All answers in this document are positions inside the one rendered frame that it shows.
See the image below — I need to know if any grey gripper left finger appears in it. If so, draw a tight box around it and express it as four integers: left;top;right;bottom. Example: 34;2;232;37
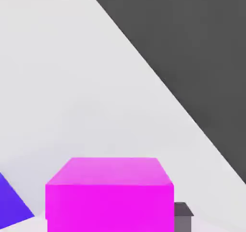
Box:
0;215;48;232

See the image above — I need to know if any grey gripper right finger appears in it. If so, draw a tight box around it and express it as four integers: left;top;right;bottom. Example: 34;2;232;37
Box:
173;202;234;232

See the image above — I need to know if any small magenta cube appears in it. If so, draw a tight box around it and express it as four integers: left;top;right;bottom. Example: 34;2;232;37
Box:
45;157;175;232

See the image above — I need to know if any small blue cube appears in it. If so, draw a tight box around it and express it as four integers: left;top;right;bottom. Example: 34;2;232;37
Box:
0;171;36;230

